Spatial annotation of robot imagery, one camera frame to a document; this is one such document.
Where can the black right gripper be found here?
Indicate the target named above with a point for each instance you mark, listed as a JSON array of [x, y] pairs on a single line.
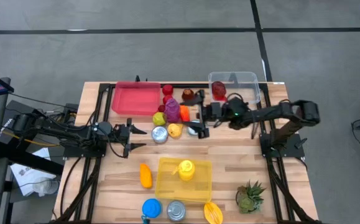
[[217, 112]]

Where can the yellow translucent plastic tray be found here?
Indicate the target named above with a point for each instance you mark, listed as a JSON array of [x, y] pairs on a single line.
[[170, 189]]

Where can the green labelled tuna can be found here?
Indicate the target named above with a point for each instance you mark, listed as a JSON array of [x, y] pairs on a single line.
[[176, 211]]

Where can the silver tin can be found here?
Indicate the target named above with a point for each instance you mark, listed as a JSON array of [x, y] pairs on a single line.
[[159, 134], [193, 132]]

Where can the red plastic tray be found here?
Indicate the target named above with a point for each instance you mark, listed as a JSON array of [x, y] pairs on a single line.
[[136, 99]]

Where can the yellow toy pear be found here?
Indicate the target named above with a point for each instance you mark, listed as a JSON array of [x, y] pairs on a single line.
[[174, 130]]

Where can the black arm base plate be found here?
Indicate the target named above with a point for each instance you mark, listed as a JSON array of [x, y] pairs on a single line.
[[294, 149], [74, 152]]

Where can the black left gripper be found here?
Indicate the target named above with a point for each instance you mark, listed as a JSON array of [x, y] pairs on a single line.
[[120, 132]]

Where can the dark red toy fruit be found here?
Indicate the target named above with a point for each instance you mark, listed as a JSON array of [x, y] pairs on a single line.
[[218, 88]]

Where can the yellow plastic bottle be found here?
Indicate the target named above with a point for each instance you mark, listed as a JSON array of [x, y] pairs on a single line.
[[186, 170]]

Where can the clear plastic container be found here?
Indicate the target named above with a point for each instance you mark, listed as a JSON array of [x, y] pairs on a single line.
[[245, 90]]

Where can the green toy pear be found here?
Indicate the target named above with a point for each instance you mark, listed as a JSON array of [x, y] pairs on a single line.
[[159, 119]]

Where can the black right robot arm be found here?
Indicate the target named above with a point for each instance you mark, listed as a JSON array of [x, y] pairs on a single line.
[[270, 113]]

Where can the black power strip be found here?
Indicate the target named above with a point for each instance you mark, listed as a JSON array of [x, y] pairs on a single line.
[[69, 113]]

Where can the blue plastic bottle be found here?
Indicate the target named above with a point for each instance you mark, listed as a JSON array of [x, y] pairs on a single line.
[[151, 208]]

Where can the clear plastic cup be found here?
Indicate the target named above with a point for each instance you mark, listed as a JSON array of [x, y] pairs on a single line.
[[46, 186]]

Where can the black aluminium table frame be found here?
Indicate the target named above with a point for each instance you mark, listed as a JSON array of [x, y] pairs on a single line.
[[179, 85]]

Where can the white paper sheets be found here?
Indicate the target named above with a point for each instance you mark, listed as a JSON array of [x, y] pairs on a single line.
[[27, 174]]

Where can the dark brown-red toy fruit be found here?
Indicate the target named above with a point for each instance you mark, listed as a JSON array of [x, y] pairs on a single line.
[[187, 93]]

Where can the black equipment stand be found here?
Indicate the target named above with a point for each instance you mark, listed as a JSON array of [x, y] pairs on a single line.
[[27, 158]]

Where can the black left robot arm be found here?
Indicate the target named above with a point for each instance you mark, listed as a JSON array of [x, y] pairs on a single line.
[[71, 133]]

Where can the small green succulent plant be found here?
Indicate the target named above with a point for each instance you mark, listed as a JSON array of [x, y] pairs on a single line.
[[248, 199]]

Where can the black table clamp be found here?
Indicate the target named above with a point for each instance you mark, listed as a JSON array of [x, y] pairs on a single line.
[[145, 80], [137, 78]]

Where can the orange toy mango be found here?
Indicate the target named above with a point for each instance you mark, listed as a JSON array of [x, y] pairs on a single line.
[[145, 175]]

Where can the purple plastic bottle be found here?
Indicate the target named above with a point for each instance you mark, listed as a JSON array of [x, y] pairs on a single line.
[[172, 110]]

